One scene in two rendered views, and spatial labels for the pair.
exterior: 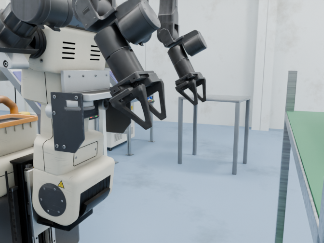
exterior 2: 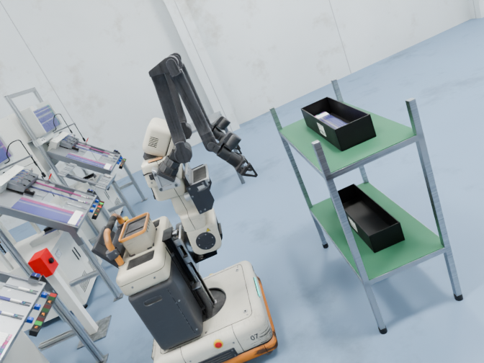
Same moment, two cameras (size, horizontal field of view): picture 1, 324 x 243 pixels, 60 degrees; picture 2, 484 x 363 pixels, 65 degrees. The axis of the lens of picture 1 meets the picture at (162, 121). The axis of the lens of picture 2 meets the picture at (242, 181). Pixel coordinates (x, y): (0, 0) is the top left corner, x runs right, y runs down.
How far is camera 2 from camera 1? 1.33 m
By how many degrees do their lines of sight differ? 22
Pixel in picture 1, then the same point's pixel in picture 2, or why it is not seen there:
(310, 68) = (245, 51)
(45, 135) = (183, 212)
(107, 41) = (225, 153)
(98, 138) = not seen: hidden behind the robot
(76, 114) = (206, 190)
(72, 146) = (209, 207)
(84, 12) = (213, 148)
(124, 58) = (234, 156)
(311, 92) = (257, 73)
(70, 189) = (214, 228)
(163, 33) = not seen: hidden behind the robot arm
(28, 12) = (186, 158)
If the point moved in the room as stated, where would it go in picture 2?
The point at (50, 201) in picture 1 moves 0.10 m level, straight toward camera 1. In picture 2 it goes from (205, 242) to (218, 243)
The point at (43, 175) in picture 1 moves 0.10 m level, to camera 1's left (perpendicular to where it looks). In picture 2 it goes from (195, 231) to (178, 242)
